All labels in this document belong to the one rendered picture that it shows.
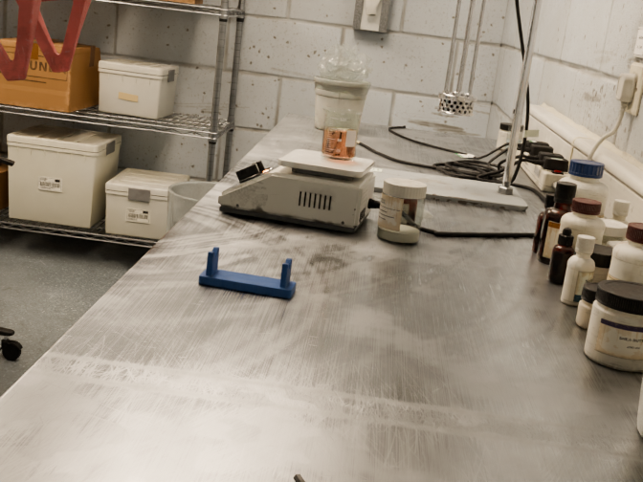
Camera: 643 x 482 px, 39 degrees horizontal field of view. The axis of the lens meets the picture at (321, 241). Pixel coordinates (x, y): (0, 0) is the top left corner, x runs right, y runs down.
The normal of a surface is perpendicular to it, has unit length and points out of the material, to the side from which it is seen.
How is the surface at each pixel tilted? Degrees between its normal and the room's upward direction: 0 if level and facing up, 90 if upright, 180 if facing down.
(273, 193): 90
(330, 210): 90
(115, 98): 92
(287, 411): 0
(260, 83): 90
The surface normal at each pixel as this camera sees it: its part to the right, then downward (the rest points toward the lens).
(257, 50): -0.07, 0.24
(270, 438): 0.11, -0.96
